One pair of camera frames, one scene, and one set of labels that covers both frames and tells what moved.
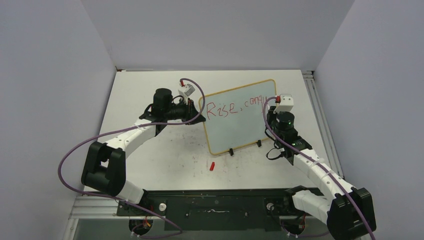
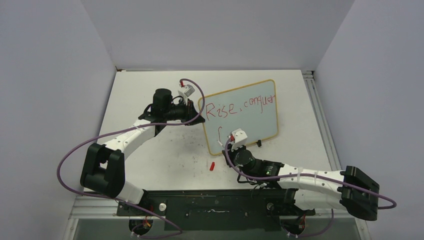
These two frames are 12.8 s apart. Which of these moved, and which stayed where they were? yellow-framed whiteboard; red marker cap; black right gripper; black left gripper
Moved: black right gripper
Stayed: black left gripper; red marker cap; yellow-framed whiteboard
